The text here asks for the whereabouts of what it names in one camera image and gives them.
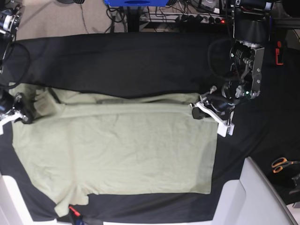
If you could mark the blue plastic box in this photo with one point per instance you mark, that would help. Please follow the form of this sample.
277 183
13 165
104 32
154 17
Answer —
136 3

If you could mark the red black clamp front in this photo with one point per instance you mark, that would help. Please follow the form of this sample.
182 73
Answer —
75 217

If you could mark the white chair armrest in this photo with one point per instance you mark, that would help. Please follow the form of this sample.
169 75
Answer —
13 210
251 200

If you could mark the white chair armrest right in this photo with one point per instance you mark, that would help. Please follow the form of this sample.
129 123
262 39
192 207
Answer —
251 200

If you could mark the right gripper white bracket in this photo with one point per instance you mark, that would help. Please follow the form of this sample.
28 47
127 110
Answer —
12 108

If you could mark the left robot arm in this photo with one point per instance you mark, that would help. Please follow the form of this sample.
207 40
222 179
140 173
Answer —
248 35

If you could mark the red black clamp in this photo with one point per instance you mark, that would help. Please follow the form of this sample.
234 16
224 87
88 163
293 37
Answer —
75 217
279 53

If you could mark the black table cloth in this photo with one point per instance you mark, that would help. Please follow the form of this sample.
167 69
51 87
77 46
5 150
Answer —
130 65

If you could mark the white chair armrest left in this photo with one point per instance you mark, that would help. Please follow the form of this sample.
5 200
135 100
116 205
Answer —
13 210

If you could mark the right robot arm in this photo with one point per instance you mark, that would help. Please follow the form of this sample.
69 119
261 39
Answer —
11 13

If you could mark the light green T-shirt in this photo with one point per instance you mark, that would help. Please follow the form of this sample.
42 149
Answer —
81 144

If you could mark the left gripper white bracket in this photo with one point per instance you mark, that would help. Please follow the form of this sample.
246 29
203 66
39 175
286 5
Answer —
218 104

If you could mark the red black clamp right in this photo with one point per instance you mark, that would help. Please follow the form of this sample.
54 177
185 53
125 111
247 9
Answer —
279 53

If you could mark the orange handled scissors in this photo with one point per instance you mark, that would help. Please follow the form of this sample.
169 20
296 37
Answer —
279 164

